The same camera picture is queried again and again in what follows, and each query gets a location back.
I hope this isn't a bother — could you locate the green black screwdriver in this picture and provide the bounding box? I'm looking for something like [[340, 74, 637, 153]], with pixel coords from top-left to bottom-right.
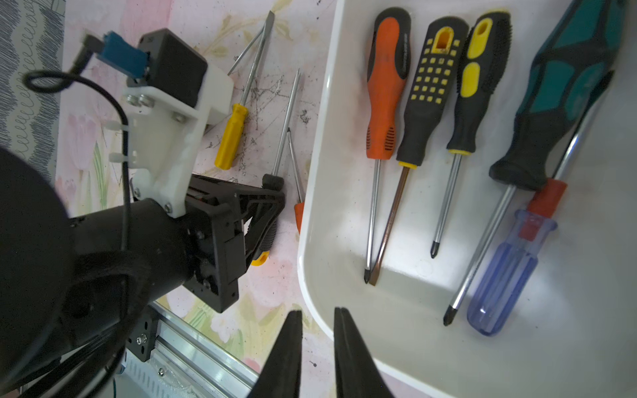
[[443, 1, 626, 326]]

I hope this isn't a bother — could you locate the black yellow stubby screwdriver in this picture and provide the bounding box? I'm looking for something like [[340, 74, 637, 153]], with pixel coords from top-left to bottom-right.
[[249, 68, 303, 267]]

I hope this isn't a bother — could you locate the slim black yellow screwdriver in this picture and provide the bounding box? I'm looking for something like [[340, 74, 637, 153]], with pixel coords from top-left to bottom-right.
[[431, 9, 512, 258]]

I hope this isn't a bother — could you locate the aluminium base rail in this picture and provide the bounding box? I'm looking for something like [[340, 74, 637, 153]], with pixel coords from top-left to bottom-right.
[[115, 303, 258, 397]]

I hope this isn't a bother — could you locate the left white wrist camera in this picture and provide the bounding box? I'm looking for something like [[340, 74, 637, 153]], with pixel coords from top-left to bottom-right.
[[97, 28, 234, 218]]

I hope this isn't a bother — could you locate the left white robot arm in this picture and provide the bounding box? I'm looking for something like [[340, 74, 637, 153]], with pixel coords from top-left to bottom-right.
[[1, 150, 285, 391]]

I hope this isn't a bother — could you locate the yellow handled screwdriver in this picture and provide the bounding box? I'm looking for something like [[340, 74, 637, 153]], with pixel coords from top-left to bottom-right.
[[215, 11, 275, 170]]

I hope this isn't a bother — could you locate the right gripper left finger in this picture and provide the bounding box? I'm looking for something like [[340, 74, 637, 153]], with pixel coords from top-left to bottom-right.
[[248, 310, 303, 398]]

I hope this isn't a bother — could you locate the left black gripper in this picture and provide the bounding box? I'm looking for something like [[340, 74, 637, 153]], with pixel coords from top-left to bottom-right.
[[183, 174, 267, 313]]

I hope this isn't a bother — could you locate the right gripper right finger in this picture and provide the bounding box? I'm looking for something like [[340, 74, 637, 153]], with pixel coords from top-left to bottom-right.
[[333, 308, 393, 398]]

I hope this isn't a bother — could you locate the white rectangular storage tray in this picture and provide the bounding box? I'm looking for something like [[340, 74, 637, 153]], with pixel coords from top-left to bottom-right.
[[297, 0, 637, 398]]

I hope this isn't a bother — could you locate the purple handled screwdriver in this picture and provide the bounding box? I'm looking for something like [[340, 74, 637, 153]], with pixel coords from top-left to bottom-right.
[[467, 71, 615, 337]]

